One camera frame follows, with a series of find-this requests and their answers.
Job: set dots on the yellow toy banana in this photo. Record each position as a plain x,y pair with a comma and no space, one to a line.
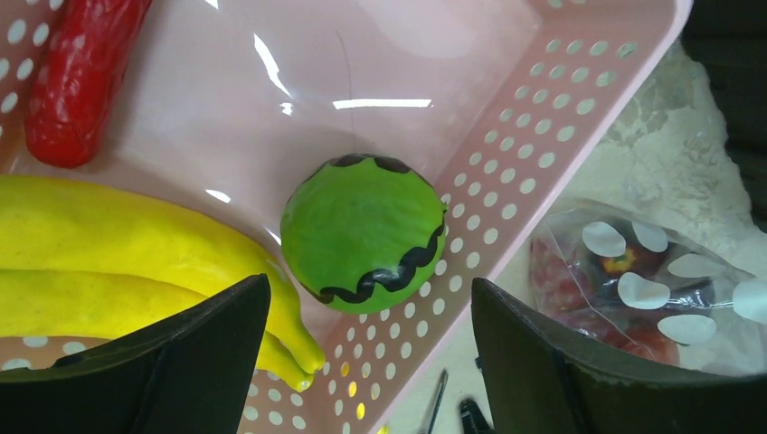
108,306
65,224

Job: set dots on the orange toy carrot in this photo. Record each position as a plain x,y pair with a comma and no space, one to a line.
644,341

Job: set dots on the black orange screwdriver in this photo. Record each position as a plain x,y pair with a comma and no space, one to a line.
433,413

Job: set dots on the red toy pomegranate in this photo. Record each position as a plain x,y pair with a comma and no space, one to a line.
636,259

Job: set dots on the yellow toy banana lower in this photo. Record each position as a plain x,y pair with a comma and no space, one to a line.
108,306

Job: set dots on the clear zip top bag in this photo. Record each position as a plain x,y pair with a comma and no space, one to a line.
713,311

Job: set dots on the yellow toy banana upper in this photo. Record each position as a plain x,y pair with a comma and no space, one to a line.
65,224

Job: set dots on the green toy melon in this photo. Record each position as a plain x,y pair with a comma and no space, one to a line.
363,233

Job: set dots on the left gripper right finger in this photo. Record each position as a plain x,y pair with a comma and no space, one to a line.
542,377

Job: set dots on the black plastic toolbox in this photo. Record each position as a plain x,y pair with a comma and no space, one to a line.
728,37

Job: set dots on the purple toy grapes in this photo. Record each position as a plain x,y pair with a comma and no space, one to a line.
558,272

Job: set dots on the red toy chili pepper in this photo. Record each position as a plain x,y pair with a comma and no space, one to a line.
82,73

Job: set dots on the pink plastic basket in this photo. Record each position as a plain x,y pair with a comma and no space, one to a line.
228,105

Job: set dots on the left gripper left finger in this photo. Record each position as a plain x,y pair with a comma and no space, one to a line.
189,373

